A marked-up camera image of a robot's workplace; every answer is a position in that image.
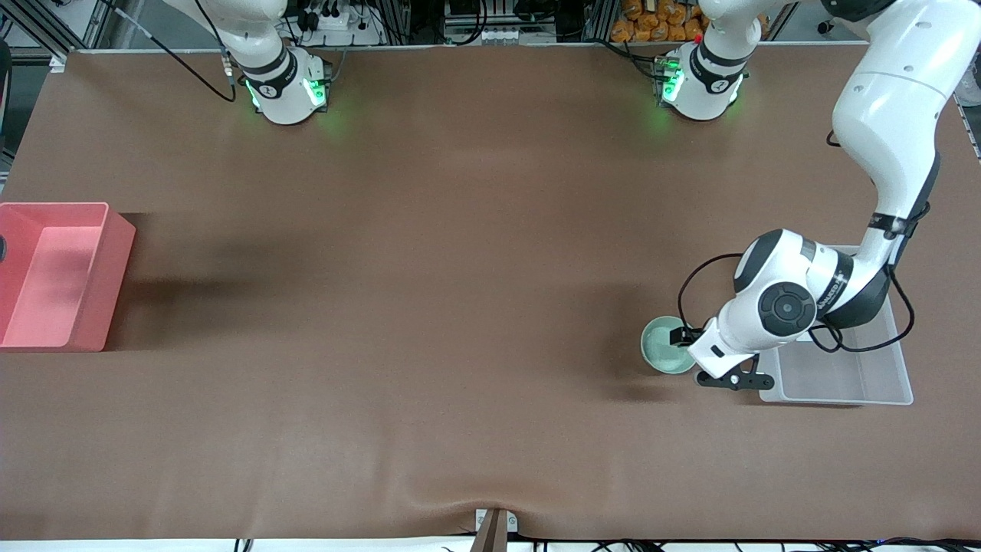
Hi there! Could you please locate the orange packet pile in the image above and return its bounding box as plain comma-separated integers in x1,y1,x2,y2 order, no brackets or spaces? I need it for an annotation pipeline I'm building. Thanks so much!
611,0,710,44

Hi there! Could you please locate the metal table clamp bracket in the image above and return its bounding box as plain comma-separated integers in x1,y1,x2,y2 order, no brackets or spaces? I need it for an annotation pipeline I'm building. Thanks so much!
471,508,519,552

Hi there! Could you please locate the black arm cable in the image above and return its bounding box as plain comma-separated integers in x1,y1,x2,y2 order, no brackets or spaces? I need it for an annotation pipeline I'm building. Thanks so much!
98,0,239,104
678,198,917,354

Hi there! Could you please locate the white power strip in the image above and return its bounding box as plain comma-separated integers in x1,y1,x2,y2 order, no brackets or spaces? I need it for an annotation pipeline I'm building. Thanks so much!
295,6,386,48

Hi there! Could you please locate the clear plastic bin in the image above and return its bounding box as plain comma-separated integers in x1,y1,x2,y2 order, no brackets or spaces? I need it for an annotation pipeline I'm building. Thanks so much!
757,243,914,406

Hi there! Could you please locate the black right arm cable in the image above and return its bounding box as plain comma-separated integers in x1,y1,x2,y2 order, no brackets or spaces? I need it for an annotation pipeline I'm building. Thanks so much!
98,0,239,104

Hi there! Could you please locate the brown table mat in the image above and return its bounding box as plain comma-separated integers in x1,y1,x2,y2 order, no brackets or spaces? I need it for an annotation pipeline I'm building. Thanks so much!
0,44,981,541

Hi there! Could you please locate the pink plastic bin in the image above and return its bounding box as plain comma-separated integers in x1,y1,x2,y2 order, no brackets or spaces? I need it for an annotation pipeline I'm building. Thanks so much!
0,202,137,353

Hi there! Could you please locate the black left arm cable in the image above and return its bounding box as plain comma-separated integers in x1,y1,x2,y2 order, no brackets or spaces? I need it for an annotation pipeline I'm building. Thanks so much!
678,198,917,354

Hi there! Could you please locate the mint green bowl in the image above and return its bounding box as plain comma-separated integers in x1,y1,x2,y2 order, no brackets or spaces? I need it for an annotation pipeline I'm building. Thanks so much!
641,316,700,376

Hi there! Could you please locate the black electronics rack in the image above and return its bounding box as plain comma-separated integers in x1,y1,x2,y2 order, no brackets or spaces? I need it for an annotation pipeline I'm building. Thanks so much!
443,0,562,45

